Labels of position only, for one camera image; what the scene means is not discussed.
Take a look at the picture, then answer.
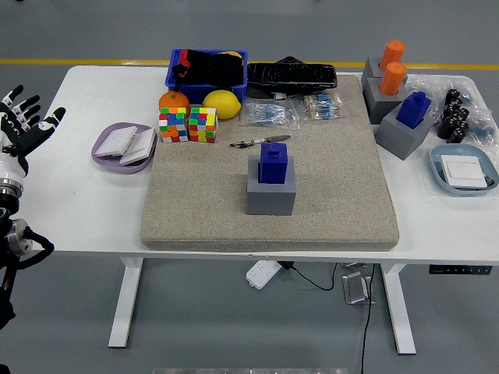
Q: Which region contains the white power strip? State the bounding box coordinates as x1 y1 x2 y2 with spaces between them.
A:
245 259 283 290

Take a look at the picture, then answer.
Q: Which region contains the orange cylinder seal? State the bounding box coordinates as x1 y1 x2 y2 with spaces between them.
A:
378 61 407 96
378 39 406 72

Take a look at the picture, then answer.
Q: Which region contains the black capacitors cluster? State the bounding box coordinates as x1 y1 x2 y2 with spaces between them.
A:
436 88 470 144

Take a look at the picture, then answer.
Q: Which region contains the colourful puzzle cube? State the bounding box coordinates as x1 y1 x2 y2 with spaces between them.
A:
188 107 218 144
157 107 188 144

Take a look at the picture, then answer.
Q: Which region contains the blue plastic bin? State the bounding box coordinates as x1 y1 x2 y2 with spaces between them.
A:
164 48 249 105

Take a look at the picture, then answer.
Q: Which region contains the black cloth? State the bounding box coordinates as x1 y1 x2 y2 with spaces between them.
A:
172 48 245 86

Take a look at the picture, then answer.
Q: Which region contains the clear plastic bag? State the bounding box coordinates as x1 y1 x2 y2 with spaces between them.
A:
405 73 499 147

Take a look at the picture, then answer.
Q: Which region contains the grey-brown mat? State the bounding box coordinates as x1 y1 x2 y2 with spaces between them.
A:
140 74 401 252

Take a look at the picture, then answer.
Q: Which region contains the orange fruit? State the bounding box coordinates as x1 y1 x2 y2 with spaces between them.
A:
157 90 191 116

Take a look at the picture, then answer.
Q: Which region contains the white table leg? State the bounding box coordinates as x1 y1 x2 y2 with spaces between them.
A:
108 257 144 349
380 263 417 355

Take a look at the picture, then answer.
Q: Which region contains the purple plate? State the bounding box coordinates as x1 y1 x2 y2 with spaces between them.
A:
90 122 158 175

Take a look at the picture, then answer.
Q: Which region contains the thin black cable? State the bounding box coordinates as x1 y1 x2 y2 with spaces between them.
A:
359 263 376 374

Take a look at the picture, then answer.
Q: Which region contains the yellow lemon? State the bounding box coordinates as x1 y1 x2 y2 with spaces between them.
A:
201 90 242 120

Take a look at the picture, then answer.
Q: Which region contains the light blue plate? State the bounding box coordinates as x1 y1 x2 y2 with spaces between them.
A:
428 143 499 197

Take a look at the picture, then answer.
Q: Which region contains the bag of blue resistors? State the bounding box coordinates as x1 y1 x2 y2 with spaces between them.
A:
239 97 301 130

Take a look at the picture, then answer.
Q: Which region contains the bag of beige resistors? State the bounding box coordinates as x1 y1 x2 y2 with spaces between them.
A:
290 93 345 121

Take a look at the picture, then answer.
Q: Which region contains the blue square seal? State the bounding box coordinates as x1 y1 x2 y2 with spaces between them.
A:
395 90 432 129
259 143 289 184

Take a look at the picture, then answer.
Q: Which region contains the black desk control panel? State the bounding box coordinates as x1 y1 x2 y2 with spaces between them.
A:
428 264 492 275

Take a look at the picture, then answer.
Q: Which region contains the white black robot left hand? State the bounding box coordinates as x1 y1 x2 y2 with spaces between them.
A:
0 84 66 180

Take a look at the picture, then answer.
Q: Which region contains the black power cord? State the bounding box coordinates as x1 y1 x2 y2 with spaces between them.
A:
281 260 338 291

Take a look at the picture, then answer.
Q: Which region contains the bag of blue components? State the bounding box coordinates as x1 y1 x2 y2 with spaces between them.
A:
467 120 497 146

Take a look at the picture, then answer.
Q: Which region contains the grey seal holder block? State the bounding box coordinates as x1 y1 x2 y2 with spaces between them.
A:
360 56 409 85
374 101 436 161
363 76 409 125
246 154 296 216

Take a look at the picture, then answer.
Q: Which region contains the black wrapped keyboard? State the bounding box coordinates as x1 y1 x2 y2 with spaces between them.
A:
246 55 338 94

